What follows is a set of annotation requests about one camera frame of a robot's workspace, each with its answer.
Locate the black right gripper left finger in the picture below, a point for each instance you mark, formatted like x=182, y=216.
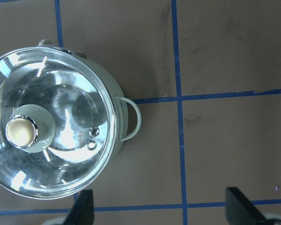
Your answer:
x=82, y=212

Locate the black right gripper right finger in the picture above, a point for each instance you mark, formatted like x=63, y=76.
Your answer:
x=239, y=210

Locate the glass pot lid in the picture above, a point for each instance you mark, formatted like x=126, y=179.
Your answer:
x=51, y=122

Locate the white electric cooking pot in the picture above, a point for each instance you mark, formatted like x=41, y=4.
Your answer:
x=118, y=93

